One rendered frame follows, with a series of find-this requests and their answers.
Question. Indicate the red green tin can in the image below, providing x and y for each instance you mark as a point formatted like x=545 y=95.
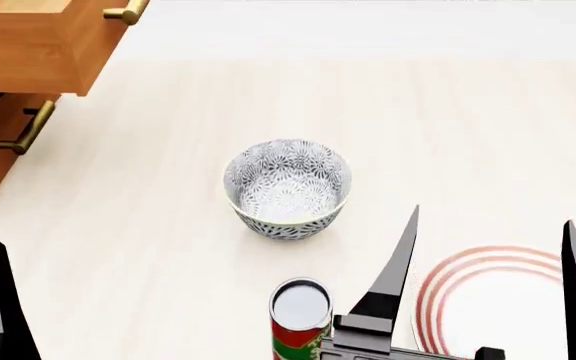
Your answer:
x=300 y=326

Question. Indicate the open wooden drawer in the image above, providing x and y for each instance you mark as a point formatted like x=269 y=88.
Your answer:
x=33 y=48

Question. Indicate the white plate red rings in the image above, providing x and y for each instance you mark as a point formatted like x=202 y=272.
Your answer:
x=498 y=311

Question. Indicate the black white floral bowl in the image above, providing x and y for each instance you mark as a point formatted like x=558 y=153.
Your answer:
x=288 y=187

